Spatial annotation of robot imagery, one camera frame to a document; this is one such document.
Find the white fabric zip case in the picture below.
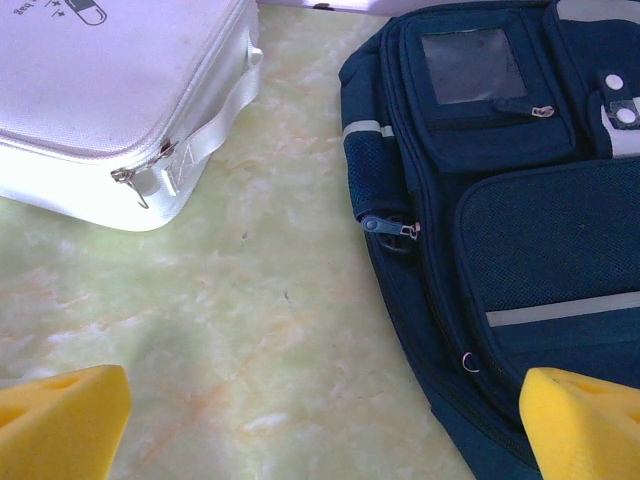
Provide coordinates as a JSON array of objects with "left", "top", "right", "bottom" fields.
[{"left": 0, "top": 0, "right": 265, "bottom": 234}]

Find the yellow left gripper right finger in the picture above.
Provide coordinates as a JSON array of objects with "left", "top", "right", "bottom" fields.
[{"left": 518, "top": 367, "right": 640, "bottom": 480}]

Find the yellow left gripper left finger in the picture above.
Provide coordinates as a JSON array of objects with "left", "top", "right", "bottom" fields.
[{"left": 0, "top": 364, "right": 133, "bottom": 480}]

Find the navy blue backpack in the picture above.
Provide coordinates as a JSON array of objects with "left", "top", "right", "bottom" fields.
[{"left": 338, "top": 0, "right": 640, "bottom": 480}]

